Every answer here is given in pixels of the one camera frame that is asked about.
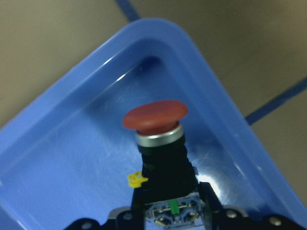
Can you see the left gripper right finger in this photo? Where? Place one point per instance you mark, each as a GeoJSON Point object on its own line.
{"type": "Point", "coordinates": [219, 217]}

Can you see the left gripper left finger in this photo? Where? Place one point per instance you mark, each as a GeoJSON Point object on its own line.
{"type": "Point", "coordinates": [84, 224]}

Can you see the red emergency stop button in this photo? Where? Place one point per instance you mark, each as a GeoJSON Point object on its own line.
{"type": "Point", "coordinates": [165, 190]}

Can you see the blue plastic tray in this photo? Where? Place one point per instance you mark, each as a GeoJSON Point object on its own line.
{"type": "Point", "coordinates": [67, 155]}

